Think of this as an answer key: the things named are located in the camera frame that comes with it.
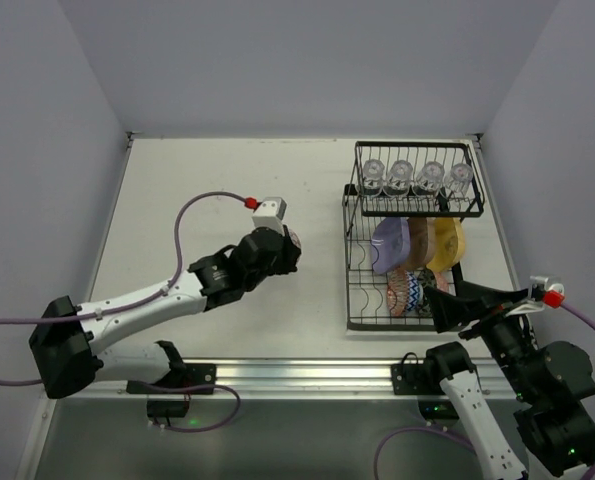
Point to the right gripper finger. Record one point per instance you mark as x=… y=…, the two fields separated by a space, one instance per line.
x=489 y=296
x=450 y=311

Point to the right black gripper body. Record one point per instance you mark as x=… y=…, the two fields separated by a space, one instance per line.
x=488 y=308

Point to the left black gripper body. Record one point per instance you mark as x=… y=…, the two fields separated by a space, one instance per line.
x=287 y=248

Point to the pink bowl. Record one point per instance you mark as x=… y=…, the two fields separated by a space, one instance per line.
x=442 y=283

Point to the blue zigzag bowl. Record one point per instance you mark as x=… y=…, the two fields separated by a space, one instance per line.
x=414 y=291

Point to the green leaf bowl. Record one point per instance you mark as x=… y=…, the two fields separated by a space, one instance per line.
x=426 y=279

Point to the orange patterned bowl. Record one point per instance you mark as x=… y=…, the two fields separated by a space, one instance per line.
x=399 y=297

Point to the brown plate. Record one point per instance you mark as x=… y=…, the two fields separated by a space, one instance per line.
x=422 y=243

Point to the purple plate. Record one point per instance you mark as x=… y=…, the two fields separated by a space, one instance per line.
x=389 y=244

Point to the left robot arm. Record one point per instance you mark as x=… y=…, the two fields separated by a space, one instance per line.
x=86 y=344

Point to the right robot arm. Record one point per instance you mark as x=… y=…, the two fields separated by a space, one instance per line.
x=552 y=381

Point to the yellow plate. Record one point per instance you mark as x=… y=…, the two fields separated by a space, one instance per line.
x=450 y=244

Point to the right black controller box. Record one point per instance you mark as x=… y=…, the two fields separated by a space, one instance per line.
x=436 y=410

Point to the black controller box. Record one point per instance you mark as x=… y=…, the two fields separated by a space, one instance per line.
x=436 y=410
x=164 y=411

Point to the clear glass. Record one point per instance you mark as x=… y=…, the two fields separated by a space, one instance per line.
x=457 y=181
x=429 y=179
x=372 y=176
x=398 y=179

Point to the left black controller box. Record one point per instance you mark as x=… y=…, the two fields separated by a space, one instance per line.
x=164 y=411

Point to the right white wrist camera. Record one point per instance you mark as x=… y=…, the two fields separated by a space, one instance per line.
x=544 y=291

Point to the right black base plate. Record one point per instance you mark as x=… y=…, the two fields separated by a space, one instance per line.
x=408 y=376

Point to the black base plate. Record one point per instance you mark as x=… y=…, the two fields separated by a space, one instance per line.
x=194 y=374
x=408 y=376

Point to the black wire dish rack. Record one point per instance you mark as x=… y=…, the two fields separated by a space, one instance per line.
x=403 y=210

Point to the aluminium mounting rail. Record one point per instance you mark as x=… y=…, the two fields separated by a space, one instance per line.
x=305 y=378

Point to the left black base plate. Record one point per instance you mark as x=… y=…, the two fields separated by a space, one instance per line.
x=194 y=374

